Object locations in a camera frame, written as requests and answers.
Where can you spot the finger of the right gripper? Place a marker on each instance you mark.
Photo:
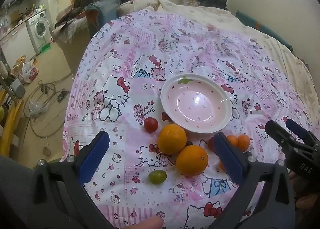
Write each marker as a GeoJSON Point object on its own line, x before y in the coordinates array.
{"type": "Point", "coordinates": [283, 138]}
{"type": "Point", "coordinates": [307, 136]}

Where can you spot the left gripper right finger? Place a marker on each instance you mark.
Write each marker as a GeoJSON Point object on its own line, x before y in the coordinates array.
{"type": "Point", "coordinates": [264, 198]}

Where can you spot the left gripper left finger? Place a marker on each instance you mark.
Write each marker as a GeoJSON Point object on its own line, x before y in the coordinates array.
{"type": "Point", "coordinates": [58, 198]}

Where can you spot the small mandarin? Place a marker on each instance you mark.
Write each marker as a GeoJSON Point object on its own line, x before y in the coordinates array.
{"type": "Point", "coordinates": [233, 140]}
{"type": "Point", "coordinates": [221, 166]}
{"type": "Point", "coordinates": [243, 142]}

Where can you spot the large orange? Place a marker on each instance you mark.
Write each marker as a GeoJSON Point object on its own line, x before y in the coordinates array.
{"type": "Point", "coordinates": [192, 161]}
{"type": "Point", "coordinates": [172, 139]}

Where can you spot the red cherry tomato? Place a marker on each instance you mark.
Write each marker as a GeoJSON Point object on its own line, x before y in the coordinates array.
{"type": "Point", "coordinates": [150, 124]}

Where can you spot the right hand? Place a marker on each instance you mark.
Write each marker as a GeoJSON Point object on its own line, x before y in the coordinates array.
{"type": "Point", "coordinates": [305, 195]}

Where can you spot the left hand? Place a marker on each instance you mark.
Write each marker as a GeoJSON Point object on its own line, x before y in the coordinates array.
{"type": "Point", "coordinates": [154, 222]}

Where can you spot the pink strawberry pattern plate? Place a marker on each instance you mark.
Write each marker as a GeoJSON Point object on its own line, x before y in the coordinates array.
{"type": "Point", "coordinates": [196, 103]}

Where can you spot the pink hello kitty blanket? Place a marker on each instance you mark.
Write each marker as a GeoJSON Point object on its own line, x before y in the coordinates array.
{"type": "Point", "coordinates": [161, 85]}

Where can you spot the white red plastic bag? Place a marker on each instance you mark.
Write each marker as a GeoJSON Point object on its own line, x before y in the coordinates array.
{"type": "Point", "coordinates": [29, 72]}

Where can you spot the white washing machine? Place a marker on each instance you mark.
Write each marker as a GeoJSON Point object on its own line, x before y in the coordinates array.
{"type": "Point", "coordinates": [39, 32]}

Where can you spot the blue grey pillow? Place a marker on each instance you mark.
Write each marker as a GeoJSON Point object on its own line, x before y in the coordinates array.
{"type": "Point", "coordinates": [99, 13]}

